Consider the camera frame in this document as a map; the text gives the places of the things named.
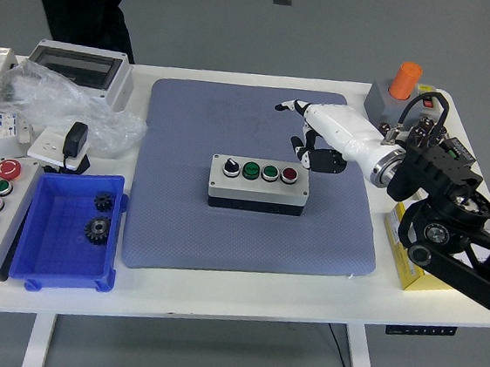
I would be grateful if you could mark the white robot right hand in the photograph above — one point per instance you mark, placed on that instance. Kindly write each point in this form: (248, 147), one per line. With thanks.
(343, 128)

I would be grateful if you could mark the grey four-button control box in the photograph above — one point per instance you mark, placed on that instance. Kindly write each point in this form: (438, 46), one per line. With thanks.
(257, 189)

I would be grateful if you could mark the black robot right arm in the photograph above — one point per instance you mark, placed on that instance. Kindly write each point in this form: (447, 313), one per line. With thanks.
(444, 204)

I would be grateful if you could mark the dark cylindrical capacitor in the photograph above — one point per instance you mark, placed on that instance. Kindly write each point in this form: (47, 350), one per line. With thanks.
(417, 132)
(442, 132)
(383, 127)
(426, 123)

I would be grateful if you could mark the grey block base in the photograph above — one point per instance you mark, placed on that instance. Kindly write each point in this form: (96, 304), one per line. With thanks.
(380, 103)

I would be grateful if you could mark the person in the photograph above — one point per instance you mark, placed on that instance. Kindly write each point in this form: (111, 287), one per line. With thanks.
(88, 9)

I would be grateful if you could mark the orange cylinder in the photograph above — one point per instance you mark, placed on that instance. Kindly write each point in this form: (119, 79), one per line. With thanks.
(405, 79)

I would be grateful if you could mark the black module with green terminals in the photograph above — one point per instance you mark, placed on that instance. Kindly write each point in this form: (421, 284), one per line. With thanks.
(461, 151)

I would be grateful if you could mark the clear plastic bag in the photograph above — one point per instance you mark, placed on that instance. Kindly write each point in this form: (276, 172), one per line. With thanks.
(61, 98)

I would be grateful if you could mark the yellow and white cardboard box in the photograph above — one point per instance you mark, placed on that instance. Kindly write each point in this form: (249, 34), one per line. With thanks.
(398, 248)

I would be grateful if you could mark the dark floor plate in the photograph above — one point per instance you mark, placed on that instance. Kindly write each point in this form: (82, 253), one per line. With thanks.
(282, 0)

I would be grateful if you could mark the white circuit breaker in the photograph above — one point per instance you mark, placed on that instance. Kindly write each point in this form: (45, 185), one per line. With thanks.
(1, 123)

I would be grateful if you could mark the black power adapter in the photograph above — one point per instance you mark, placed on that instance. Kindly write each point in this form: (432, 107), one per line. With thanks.
(75, 137)

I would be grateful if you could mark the grey-blue padded mat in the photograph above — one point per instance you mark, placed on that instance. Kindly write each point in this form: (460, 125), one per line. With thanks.
(179, 229)

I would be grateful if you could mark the black table control panel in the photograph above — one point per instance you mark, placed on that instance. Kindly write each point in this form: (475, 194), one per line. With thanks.
(420, 331)

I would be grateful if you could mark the white table leg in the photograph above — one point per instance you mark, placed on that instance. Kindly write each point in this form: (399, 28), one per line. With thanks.
(362, 362)
(39, 341)

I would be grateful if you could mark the small black gear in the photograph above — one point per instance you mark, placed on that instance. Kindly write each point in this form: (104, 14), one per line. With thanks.
(104, 202)

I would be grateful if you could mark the large black gear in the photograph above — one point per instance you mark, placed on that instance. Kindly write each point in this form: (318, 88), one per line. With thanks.
(97, 230)

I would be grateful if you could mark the blue plastic bin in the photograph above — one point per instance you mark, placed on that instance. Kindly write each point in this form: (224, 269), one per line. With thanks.
(53, 255)

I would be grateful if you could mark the white switch with red button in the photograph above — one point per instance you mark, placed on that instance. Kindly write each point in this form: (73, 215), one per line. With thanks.
(429, 103)

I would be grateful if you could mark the grey enclosure with clear window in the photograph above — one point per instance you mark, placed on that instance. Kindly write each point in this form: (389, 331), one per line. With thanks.
(119, 85)

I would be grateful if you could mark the white wall socket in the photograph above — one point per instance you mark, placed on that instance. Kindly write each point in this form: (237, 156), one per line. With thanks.
(43, 145)

